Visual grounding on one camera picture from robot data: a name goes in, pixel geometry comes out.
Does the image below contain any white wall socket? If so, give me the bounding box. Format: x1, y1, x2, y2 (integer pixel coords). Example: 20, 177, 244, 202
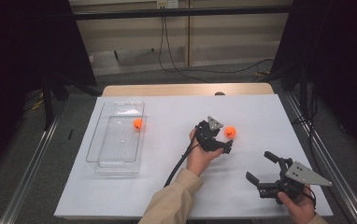
156, 0, 180, 10

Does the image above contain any black horizontal bar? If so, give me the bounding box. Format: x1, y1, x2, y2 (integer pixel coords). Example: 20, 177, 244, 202
73, 5, 293, 21

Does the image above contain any orange ball with black print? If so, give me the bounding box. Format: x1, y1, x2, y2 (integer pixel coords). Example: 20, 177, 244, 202
223, 125, 237, 140

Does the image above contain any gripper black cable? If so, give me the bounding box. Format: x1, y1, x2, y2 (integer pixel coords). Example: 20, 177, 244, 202
304, 186, 318, 208
164, 133, 200, 189

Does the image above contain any person's left hand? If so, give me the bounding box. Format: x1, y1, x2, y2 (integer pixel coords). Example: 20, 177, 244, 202
185, 128, 225, 178

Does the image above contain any clear plastic container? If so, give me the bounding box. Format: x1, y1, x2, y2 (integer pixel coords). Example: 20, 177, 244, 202
85, 101, 148, 175

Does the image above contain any black power cable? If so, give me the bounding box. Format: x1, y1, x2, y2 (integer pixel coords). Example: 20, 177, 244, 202
158, 17, 211, 84
163, 17, 275, 75

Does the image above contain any person's right hand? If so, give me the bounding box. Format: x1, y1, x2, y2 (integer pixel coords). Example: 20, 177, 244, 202
276, 185, 318, 224

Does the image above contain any black curtain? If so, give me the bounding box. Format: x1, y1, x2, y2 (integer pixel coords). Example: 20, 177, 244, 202
0, 0, 98, 179
270, 0, 357, 164

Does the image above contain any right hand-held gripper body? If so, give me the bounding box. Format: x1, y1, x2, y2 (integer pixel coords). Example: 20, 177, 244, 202
255, 157, 334, 206

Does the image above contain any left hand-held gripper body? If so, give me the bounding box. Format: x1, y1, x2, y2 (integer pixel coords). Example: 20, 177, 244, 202
194, 115, 231, 154

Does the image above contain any black stand post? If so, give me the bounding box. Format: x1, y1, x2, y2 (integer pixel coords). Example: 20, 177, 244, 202
40, 74, 57, 131

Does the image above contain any metal floor rail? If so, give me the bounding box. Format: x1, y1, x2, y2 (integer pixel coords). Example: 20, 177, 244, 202
283, 92, 357, 224
0, 113, 63, 224

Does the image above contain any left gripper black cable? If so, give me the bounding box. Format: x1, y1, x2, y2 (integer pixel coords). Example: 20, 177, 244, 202
164, 133, 200, 189

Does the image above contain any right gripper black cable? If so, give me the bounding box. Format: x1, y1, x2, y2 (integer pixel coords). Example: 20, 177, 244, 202
304, 186, 318, 208

